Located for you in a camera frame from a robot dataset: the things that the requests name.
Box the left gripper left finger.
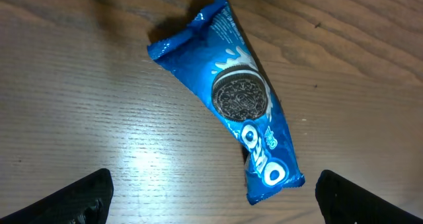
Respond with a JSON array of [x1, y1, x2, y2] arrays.
[[1, 168, 114, 224]]

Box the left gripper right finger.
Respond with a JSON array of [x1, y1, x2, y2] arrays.
[[315, 170, 422, 224]]

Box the blue snack bar wrapper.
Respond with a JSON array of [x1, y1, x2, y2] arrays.
[[147, 0, 305, 205]]

